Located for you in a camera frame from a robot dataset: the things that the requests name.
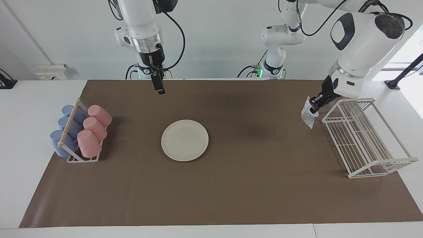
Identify cream round plate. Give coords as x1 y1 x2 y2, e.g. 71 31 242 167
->
161 119 209 162

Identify pink plastic cup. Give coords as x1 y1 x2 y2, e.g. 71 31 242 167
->
77 130 102 158
88 105 112 128
83 117 108 141

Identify blue plastic cup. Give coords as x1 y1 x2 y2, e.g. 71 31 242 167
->
58 116 83 139
50 130 78 157
61 105 88 124

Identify white cup holder rack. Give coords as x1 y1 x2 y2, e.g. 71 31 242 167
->
57 98 108 163

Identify brown table mat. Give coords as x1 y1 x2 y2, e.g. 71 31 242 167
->
19 79 423 228

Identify black right base cable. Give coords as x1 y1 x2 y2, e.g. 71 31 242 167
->
125 64 139 80

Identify black base cable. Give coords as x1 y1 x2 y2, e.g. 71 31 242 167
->
237 50 269 78
125 64 139 80

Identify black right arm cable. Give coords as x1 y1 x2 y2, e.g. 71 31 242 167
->
150 12 186 71

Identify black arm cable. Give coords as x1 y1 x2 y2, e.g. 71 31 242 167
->
150 12 186 71
296 0 413 37

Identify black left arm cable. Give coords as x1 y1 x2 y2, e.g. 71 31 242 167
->
296 0 413 37

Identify white wire dish rack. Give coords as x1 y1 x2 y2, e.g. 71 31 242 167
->
322 98 419 179

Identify black left base cable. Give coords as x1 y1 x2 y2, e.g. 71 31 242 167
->
237 50 269 78

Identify white wall socket box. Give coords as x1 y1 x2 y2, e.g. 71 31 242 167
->
35 64 69 80

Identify black table clamp mount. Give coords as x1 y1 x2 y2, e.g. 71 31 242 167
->
0 68 18 90

